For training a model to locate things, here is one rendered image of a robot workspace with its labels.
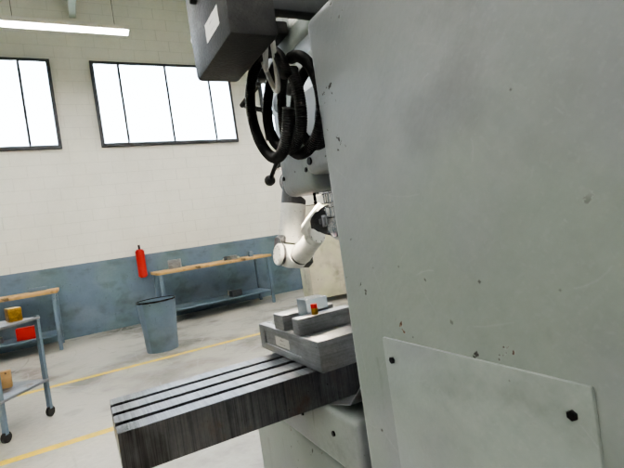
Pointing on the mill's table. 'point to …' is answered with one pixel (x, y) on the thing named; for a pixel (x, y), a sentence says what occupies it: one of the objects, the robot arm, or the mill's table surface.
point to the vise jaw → (285, 318)
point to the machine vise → (314, 340)
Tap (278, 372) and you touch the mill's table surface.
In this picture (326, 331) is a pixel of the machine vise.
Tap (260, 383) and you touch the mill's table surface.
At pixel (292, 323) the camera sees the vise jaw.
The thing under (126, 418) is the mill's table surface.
